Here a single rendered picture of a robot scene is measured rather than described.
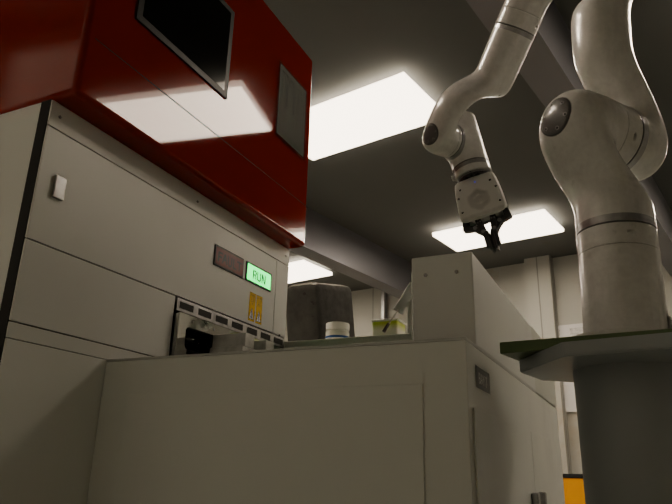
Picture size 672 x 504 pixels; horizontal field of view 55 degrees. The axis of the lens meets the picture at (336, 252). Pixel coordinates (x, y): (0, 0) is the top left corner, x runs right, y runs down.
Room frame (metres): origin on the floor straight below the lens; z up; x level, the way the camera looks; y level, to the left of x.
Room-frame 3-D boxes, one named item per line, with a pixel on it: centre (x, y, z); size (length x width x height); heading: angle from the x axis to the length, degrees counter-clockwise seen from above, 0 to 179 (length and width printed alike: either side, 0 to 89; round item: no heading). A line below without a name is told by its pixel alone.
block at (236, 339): (1.30, 0.21, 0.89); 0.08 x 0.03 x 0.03; 65
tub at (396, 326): (1.69, -0.15, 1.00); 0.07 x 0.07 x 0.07; 65
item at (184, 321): (1.45, 0.22, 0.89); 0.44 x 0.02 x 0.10; 155
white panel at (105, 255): (1.30, 0.31, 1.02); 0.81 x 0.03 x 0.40; 155
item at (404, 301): (1.55, -0.18, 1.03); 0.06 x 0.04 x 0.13; 65
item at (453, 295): (1.16, -0.28, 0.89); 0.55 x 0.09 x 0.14; 155
